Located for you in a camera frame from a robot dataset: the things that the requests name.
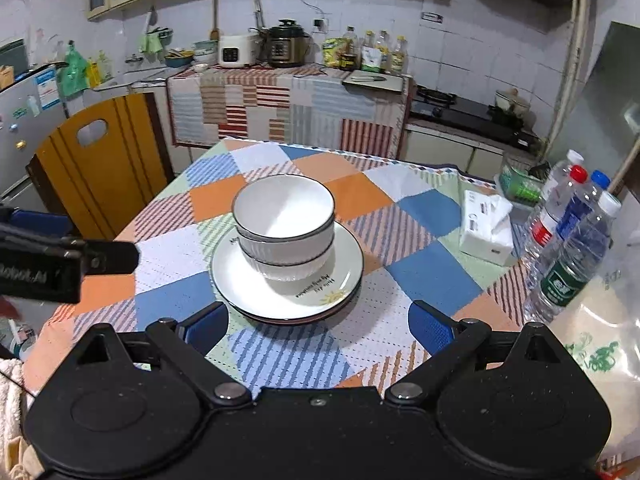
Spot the green plastic basket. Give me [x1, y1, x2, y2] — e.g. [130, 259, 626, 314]
[499, 164, 549, 209]

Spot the black gas stove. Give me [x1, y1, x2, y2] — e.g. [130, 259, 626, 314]
[409, 85, 544, 150]

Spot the white wall pipe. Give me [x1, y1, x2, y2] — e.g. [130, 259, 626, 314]
[545, 0, 590, 163]

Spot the clear printed plastic bag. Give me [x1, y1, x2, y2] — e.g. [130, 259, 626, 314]
[547, 240, 640, 467]

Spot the dark sauce bottle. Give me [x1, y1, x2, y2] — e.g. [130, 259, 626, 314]
[341, 27, 361, 71]

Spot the cream cooking pot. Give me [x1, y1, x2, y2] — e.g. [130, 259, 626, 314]
[495, 89, 532, 117]

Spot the silver refrigerator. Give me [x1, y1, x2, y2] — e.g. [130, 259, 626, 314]
[0, 62, 69, 197]

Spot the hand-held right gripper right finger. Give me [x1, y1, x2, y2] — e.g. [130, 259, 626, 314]
[385, 300, 568, 407]

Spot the black steel pressure cooker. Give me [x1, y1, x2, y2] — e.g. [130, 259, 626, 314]
[262, 19, 311, 69]

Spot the green plastic bag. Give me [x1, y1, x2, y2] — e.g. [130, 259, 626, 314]
[57, 42, 91, 99]

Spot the red cap water bottle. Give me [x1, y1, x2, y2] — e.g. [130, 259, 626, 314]
[524, 165, 587, 273]

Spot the clear water bottle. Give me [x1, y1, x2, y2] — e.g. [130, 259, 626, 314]
[537, 149, 584, 207]

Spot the grey cutting board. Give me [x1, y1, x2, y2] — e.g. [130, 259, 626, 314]
[342, 71, 405, 95]

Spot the white tissue pack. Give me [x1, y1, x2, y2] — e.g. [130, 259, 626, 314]
[459, 190, 516, 267]

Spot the white printed plate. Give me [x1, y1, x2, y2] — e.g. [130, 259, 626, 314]
[210, 220, 365, 316]

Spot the white green bowl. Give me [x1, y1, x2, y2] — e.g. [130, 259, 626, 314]
[192, 40, 220, 65]

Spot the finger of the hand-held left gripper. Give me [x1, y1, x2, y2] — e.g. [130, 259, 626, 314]
[82, 241, 140, 276]
[10, 210, 72, 239]

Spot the cooking oil bottle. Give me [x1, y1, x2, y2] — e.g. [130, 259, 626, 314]
[376, 30, 392, 74]
[390, 35, 409, 76]
[361, 30, 379, 74]

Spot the white sink counter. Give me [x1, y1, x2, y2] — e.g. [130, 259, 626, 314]
[92, 66, 172, 107]

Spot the yellow wooden chair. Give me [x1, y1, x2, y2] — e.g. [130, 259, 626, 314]
[26, 92, 176, 242]

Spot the yellow green food packet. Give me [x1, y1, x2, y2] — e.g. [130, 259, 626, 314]
[321, 37, 347, 69]

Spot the brown rimmed plate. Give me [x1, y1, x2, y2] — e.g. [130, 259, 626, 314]
[224, 287, 362, 327]

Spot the white rice cooker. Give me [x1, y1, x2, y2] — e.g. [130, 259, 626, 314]
[217, 34, 261, 69]

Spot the beige towel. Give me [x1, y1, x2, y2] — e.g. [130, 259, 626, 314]
[0, 357, 32, 480]

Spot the blue cap water bottle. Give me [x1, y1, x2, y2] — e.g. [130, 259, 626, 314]
[555, 171, 612, 247]

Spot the green hanging cloth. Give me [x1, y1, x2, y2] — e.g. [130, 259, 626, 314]
[139, 27, 174, 55]

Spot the grey metal panel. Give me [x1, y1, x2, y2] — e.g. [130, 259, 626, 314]
[547, 21, 640, 202]

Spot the white stove cabinet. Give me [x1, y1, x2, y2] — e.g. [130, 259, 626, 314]
[400, 125, 507, 182]

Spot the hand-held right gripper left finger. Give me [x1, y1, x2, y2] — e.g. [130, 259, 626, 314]
[75, 301, 252, 407]

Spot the green label water bottle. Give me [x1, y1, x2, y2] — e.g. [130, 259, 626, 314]
[525, 191, 623, 324]

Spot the white ribbed bowl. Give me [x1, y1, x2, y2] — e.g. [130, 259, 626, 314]
[231, 174, 336, 256]
[240, 232, 335, 295]

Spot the striped patchwork counter cloth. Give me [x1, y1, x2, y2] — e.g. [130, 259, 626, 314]
[166, 65, 414, 162]

